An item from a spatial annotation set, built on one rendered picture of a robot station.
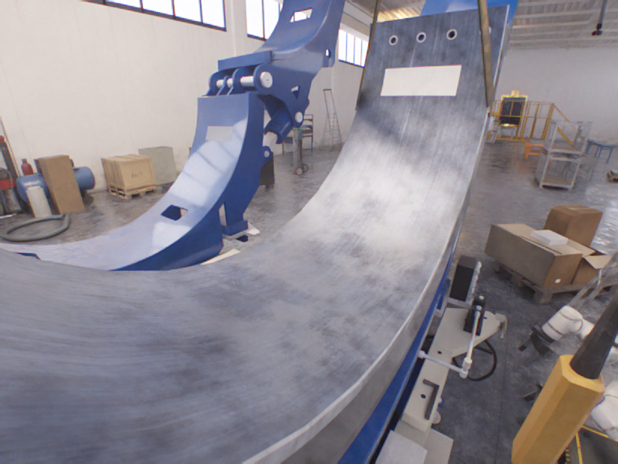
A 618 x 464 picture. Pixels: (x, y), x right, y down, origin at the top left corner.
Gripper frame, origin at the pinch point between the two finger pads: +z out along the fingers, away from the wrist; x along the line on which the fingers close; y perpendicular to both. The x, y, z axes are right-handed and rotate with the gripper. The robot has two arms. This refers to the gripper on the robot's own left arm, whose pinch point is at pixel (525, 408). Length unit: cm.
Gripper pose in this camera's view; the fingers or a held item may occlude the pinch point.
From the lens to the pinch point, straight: 165.9
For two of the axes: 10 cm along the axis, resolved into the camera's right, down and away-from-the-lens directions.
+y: -6.9, -6.1, 4.0
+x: -6.9, 3.9, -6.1
